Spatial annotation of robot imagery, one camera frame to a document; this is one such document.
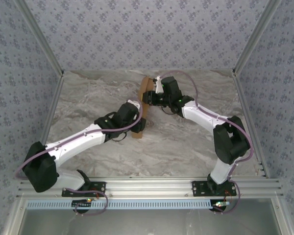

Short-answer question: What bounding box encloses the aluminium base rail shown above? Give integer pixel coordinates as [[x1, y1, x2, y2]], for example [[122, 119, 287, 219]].
[[16, 177, 284, 199]]

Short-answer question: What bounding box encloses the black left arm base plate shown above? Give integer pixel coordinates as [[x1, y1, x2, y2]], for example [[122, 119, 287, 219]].
[[61, 181, 107, 198]]

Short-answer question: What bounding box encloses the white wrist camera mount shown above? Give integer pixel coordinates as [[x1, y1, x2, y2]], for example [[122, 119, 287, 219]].
[[152, 75, 165, 94], [126, 98, 143, 109]]

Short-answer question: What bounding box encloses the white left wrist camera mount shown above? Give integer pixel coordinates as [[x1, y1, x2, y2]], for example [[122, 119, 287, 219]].
[[126, 98, 143, 109]]

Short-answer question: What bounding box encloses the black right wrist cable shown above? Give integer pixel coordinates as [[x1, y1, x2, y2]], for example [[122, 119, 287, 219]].
[[161, 103, 179, 116]]

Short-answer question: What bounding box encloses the brown cardboard box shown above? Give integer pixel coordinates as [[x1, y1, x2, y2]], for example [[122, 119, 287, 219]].
[[130, 76, 155, 141]]

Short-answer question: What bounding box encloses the aluminium frame post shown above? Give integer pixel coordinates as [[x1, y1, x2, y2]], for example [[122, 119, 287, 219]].
[[232, 0, 283, 77], [14, 0, 65, 77]]

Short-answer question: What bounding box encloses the aluminium table side rail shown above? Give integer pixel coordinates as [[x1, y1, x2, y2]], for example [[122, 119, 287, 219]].
[[232, 70, 270, 179], [26, 72, 65, 181]]

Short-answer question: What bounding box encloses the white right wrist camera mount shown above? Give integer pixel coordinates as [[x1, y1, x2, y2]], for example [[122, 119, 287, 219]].
[[152, 75, 165, 94]]

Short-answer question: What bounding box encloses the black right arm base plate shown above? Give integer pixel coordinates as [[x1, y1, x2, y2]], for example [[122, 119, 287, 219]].
[[191, 180, 237, 197]]

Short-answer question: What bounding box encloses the small controller board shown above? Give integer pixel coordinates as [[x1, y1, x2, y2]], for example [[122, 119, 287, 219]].
[[211, 200, 231, 212], [72, 198, 94, 209]]

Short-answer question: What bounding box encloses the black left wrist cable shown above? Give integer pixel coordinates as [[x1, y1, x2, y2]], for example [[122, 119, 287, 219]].
[[111, 131, 128, 143]]

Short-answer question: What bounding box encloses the grey slotted cable duct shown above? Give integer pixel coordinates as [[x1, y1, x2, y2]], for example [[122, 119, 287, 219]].
[[26, 198, 212, 210]]

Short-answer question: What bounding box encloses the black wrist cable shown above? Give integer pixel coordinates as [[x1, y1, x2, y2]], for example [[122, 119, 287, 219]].
[[161, 103, 179, 116], [111, 131, 128, 143]]

